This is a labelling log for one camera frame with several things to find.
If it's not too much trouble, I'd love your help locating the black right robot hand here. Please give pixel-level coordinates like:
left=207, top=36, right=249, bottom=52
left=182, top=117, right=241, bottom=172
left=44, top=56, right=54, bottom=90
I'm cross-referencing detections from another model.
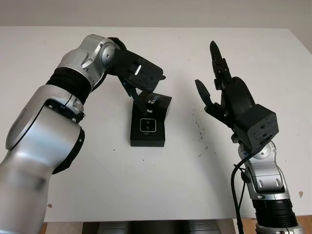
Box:
left=195, top=40, right=256, bottom=130

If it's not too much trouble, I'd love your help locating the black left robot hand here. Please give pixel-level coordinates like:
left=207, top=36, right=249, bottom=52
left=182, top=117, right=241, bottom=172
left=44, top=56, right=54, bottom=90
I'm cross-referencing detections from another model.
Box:
left=118, top=76, right=152, bottom=115

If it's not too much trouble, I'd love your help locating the black RealSense box lid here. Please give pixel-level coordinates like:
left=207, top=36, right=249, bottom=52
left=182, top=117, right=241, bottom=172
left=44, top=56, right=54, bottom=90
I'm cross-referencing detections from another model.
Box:
left=133, top=92, right=173, bottom=118

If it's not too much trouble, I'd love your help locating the small silver depth camera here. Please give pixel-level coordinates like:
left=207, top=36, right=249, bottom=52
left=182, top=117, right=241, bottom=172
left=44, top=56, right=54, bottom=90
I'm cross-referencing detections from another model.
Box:
left=139, top=117, right=157, bottom=133

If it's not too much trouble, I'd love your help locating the dark robot torso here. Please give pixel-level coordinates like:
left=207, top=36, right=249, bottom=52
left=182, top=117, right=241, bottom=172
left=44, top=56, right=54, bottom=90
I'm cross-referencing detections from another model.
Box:
left=82, top=220, right=235, bottom=234

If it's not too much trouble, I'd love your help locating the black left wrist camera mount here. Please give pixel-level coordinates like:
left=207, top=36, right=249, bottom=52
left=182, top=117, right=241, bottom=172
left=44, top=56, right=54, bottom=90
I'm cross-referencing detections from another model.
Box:
left=114, top=48, right=167, bottom=93

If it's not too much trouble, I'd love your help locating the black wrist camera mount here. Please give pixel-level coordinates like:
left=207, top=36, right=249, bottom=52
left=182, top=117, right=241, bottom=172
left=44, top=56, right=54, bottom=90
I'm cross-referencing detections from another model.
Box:
left=231, top=104, right=279, bottom=154
left=114, top=48, right=167, bottom=93

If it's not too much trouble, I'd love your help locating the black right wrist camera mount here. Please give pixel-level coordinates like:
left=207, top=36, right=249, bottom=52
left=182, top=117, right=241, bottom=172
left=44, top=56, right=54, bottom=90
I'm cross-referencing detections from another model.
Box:
left=231, top=104, right=279, bottom=154

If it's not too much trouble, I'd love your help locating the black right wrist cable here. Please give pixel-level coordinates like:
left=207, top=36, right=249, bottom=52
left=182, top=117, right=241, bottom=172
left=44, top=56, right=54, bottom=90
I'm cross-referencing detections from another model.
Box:
left=231, top=157, right=250, bottom=234

